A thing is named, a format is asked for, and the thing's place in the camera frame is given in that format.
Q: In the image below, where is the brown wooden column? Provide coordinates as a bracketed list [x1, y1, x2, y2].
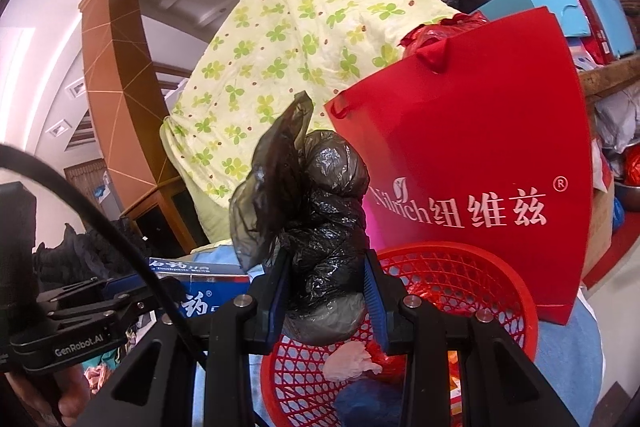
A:
[79, 0, 201, 253]

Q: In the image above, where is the red paper bag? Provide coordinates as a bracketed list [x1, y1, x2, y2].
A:
[324, 6, 593, 325]

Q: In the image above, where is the brown cardboard box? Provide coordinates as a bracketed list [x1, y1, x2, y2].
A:
[582, 187, 616, 278]

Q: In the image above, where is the wooden shelf beam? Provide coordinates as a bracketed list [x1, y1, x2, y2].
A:
[577, 57, 640, 98]

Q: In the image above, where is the metal bowl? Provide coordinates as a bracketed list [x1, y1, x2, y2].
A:
[612, 179, 640, 212]

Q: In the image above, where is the light blue bed sheet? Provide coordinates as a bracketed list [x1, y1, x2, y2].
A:
[192, 242, 606, 427]

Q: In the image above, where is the black plastic bag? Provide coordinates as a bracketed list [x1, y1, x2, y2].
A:
[229, 91, 372, 347]

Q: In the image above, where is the grey plastic bag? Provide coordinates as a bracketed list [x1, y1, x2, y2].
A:
[595, 87, 640, 152]

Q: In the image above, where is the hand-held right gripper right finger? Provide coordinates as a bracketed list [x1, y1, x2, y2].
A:
[362, 249, 583, 427]

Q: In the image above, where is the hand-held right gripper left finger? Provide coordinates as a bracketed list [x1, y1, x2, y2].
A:
[72, 249, 293, 427]

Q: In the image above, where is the white plastic bag ball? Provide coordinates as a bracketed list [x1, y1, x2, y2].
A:
[322, 339, 383, 383]

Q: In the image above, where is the wooden door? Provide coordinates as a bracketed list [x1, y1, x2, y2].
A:
[64, 159, 125, 220]

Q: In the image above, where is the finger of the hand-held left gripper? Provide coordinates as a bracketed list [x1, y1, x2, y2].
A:
[47, 289, 173, 324]
[35, 276, 153, 308]

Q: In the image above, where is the green clover print quilt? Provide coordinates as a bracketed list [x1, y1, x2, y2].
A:
[160, 0, 463, 243]

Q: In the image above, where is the red mesh plastic basket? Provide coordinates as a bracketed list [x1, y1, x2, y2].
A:
[260, 242, 540, 427]

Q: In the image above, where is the black garment pile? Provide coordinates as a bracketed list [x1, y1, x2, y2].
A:
[32, 217, 156, 288]

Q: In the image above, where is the light blue cardboard box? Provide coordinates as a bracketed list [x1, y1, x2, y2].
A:
[472, 0, 593, 38]

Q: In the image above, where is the person's left hand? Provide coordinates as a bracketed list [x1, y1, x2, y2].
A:
[10, 363, 93, 427]

